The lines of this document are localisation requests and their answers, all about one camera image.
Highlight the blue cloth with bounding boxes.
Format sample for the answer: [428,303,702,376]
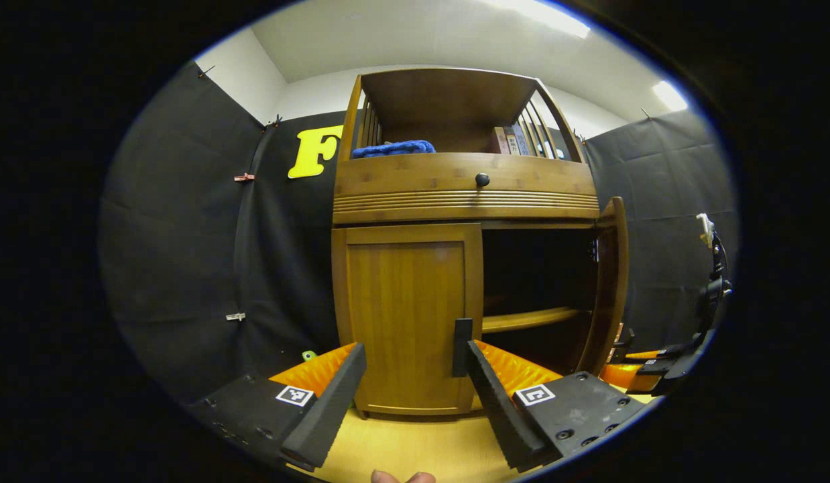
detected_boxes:
[351,140,437,160]

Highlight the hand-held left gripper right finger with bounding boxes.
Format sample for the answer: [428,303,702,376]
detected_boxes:
[467,339,657,474]

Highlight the wooden cabinet drawer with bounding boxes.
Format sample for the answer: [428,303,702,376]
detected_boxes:
[333,152,600,225]

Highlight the black door handle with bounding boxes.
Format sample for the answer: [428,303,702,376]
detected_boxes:
[452,317,474,378]

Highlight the wooden cabinet shelf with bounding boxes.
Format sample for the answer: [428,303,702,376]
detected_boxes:
[482,307,587,334]

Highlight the black backdrop cloth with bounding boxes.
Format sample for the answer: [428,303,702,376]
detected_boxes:
[99,62,737,403]

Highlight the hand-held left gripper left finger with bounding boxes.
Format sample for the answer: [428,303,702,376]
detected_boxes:
[187,342,367,472]

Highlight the wooden double-door shoe cabinet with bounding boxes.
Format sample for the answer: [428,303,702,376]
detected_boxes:
[330,66,630,420]

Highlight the wooden shoe cabinet door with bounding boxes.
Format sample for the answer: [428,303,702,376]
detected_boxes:
[576,196,630,376]
[331,223,484,417]

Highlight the small ceiling light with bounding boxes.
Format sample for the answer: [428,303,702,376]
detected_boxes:
[652,80,689,113]

